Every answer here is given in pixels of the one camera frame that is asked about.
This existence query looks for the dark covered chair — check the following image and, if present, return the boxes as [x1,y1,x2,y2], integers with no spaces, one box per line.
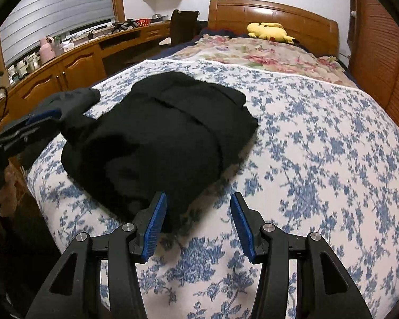
[170,9,200,45]

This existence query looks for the wooden desk cabinet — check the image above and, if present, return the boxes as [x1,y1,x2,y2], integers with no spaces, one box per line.
[0,20,173,130]

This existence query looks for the wooden headboard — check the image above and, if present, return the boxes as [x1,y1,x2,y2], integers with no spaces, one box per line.
[208,0,340,57]

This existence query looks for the group of white jars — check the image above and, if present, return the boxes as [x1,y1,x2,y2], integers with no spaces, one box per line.
[7,53,42,83]

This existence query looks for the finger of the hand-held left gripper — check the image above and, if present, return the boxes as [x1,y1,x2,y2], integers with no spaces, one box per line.
[0,108,62,138]
[0,128,59,157]

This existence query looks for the blue floral bedspread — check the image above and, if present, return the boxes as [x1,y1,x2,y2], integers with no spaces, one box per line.
[25,58,399,319]

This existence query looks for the pink floral quilt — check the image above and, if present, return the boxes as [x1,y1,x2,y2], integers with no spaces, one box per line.
[160,35,356,89]

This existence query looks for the yellow plush toy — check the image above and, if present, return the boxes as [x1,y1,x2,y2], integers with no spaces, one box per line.
[247,22,295,44]

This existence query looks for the dark grey folded garment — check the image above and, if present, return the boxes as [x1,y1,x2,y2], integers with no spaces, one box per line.
[30,88,102,133]

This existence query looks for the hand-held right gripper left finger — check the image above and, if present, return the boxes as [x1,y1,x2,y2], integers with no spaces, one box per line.
[25,191,168,319]

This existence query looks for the person's left hand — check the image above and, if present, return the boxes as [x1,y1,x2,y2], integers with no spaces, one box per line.
[0,163,24,216]

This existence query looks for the person's dark clothing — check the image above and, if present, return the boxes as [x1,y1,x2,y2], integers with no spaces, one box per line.
[0,186,60,319]

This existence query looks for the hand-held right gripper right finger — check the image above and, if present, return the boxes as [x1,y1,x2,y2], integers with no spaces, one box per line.
[230,192,375,319]

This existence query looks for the black device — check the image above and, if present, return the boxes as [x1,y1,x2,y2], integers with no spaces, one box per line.
[111,20,137,34]

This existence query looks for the black coat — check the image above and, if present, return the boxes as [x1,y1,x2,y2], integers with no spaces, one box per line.
[60,71,260,233]

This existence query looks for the grey window blind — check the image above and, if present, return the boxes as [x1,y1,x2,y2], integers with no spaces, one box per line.
[0,0,117,67]

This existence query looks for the louvered wooden wardrobe doors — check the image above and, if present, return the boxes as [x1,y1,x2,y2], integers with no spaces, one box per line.
[347,0,399,140]

